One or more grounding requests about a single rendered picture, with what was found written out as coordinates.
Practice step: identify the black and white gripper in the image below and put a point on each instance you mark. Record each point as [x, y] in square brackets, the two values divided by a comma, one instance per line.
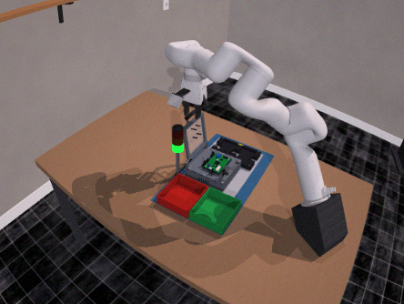
[197, 95]

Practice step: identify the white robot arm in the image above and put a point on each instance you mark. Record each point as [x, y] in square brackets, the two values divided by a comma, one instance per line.
[287, 120]

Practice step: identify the green bin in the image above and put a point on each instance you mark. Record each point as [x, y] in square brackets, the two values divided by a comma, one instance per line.
[217, 207]

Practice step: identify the red open-top bin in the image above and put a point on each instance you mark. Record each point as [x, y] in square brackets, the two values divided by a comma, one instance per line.
[180, 193]

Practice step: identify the green circuit board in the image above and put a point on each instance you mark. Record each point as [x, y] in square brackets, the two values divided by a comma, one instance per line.
[217, 162]

